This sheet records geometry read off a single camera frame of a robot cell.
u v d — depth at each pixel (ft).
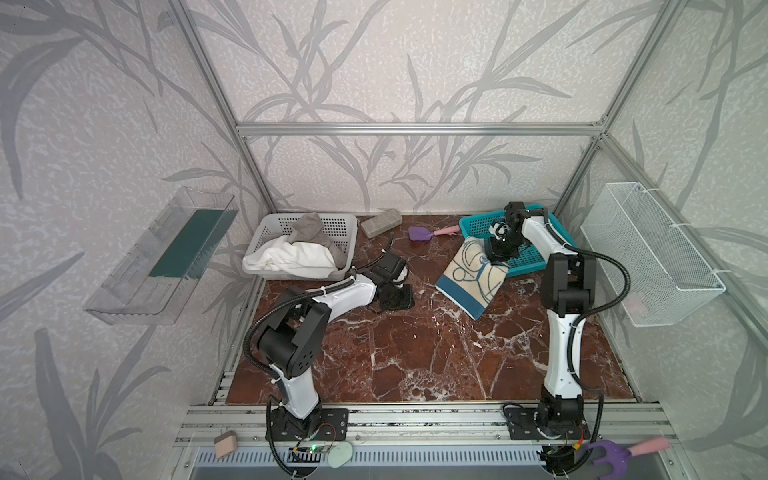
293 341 1.55
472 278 3.07
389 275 2.42
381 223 3.79
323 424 2.38
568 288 2.02
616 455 2.29
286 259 3.05
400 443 2.36
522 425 2.40
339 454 2.23
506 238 2.99
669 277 1.99
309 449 2.32
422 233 3.74
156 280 2.13
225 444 2.28
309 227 3.43
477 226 3.55
